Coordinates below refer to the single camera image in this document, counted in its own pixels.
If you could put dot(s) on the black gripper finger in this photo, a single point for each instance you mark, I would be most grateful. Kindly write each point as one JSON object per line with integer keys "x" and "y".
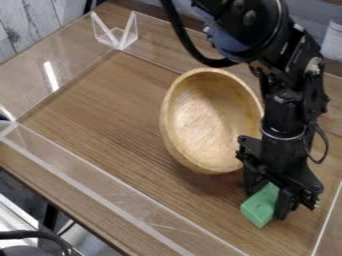
{"x": 286, "y": 204}
{"x": 253, "y": 179}

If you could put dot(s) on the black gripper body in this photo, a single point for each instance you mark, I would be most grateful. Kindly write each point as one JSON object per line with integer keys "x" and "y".
{"x": 281, "y": 158}

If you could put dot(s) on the green rectangular block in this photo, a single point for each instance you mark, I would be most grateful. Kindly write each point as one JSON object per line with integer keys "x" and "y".
{"x": 260, "y": 206}

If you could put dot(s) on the brown wooden bowl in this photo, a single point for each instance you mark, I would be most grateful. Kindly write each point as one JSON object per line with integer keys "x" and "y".
{"x": 209, "y": 109}

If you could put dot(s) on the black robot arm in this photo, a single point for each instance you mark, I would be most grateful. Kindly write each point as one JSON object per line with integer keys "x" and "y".
{"x": 253, "y": 32}

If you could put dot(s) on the clear acrylic front barrier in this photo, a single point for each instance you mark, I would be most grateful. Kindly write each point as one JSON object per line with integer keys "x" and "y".
{"x": 103, "y": 164}

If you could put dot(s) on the black table leg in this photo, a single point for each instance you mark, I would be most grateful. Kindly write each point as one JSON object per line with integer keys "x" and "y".
{"x": 50, "y": 218}

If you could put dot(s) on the clear acrylic corner bracket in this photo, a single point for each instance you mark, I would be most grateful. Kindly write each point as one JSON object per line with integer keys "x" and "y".
{"x": 115, "y": 38}

